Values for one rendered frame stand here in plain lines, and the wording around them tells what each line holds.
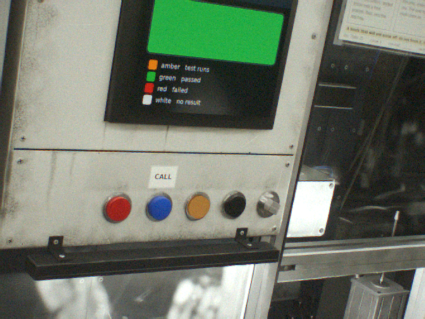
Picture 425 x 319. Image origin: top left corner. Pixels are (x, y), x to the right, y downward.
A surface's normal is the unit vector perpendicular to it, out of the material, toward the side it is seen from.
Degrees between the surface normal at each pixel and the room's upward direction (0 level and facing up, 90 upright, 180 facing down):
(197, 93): 90
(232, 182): 90
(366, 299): 90
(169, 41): 90
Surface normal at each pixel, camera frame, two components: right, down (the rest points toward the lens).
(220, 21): 0.54, 0.29
